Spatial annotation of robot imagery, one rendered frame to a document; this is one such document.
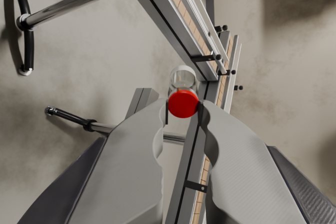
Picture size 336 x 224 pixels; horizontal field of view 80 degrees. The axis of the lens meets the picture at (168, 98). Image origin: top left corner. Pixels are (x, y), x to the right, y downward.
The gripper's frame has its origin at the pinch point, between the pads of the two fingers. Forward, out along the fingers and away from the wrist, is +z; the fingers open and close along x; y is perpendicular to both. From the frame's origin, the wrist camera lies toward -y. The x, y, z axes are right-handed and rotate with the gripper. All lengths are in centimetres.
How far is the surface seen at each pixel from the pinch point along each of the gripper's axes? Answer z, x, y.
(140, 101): 83, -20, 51
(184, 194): 35, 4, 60
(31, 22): 83, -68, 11
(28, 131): 71, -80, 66
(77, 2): 67, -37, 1
